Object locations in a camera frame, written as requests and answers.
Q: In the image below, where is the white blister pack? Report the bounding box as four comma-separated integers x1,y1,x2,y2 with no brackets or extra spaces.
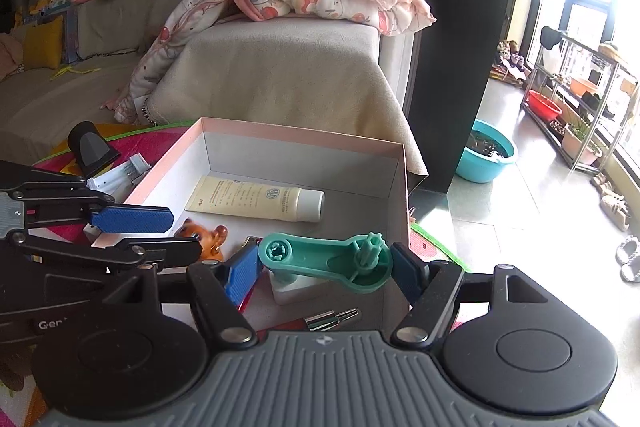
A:
87,154,152,204

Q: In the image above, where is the orange animal figurine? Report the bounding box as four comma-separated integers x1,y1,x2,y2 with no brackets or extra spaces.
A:
174,218,229,261

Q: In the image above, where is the green plastic crank handle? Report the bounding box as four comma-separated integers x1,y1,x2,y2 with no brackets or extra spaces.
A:
258,232,393,294

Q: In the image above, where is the cream lotion tube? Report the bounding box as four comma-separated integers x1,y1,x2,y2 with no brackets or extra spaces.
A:
184,176,324,223

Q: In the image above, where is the dark red cosmetic tube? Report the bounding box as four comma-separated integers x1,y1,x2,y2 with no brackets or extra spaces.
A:
259,308,361,334

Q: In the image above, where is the small white box in box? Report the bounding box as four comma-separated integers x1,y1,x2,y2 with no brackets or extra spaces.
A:
269,272,328,306

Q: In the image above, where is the black hair dryer nozzle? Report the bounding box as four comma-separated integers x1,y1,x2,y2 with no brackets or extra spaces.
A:
67,121,120,179

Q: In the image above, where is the pink cardboard box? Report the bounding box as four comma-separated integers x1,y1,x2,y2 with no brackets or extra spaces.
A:
125,118,409,335

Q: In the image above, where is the colourful cartoon play mat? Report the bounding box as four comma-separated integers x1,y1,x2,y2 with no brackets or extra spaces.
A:
0,118,471,427

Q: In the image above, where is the teal plastic basin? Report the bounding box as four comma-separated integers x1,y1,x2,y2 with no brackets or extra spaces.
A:
456,119,518,184

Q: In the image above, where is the yellow cushion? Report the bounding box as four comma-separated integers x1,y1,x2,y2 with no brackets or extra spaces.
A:
23,16,64,69

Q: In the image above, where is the peach cloth on sofa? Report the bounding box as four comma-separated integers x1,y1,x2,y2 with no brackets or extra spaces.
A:
0,34,23,81

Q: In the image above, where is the red plastic basin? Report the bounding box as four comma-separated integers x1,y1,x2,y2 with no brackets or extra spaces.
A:
526,91,562,122

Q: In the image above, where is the beige covered sofa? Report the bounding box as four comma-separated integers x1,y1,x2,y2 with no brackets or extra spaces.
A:
1,0,426,176

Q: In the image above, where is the metal shelf rack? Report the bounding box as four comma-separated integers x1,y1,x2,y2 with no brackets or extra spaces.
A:
521,26,639,174

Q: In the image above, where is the pink floral blanket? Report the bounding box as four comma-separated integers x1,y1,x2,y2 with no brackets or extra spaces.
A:
106,0,436,124

